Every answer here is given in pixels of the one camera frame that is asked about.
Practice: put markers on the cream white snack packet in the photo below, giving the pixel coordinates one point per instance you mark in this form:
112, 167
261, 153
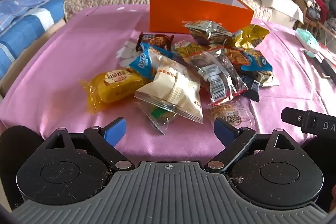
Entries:
173, 94

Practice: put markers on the teal plush toy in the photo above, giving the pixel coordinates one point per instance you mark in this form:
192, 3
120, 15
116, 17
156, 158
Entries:
307, 41

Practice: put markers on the blue striped blanket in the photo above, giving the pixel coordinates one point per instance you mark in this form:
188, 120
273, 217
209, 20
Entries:
29, 16

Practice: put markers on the blue clear bread packet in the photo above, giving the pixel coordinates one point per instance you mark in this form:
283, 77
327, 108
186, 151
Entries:
145, 61

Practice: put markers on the clear packet with golden bun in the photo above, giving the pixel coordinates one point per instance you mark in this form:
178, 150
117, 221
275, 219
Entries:
231, 115

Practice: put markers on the clear packet with green label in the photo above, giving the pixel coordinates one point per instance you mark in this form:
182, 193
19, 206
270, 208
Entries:
160, 116

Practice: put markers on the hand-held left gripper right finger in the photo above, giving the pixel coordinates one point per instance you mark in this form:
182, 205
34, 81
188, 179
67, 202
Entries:
223, 130

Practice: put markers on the brown cookie packet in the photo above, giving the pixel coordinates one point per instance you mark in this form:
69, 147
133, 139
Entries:
156, 40

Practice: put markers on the dark navy snack packet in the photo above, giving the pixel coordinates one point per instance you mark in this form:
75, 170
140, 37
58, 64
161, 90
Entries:
252, 90

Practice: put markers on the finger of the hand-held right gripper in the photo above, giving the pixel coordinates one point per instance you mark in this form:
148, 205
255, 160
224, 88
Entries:
292, 117

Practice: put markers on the yellow cake packet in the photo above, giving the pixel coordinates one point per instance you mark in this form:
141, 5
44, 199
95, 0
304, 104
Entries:
115, 85

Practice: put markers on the blue cracker packet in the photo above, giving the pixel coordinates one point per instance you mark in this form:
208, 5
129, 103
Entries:
258, 61

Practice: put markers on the silver green snack packet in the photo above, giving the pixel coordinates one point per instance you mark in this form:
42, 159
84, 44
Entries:
207, 29

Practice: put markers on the clear packet with barcode label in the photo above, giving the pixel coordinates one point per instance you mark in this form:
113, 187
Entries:
215, 69

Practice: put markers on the orange red snack packet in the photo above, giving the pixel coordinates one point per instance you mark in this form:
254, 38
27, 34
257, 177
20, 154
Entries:
236, 57

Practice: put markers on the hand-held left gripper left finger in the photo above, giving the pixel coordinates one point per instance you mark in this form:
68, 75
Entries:
115, 130

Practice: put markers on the yellow noodle snack packet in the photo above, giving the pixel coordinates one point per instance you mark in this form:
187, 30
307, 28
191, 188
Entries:
187, 50

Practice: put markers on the gold foil snack packet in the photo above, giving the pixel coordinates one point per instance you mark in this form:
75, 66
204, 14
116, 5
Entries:
249, 36

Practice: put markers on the orange cardboard box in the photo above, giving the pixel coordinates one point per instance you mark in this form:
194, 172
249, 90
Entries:
183, 12

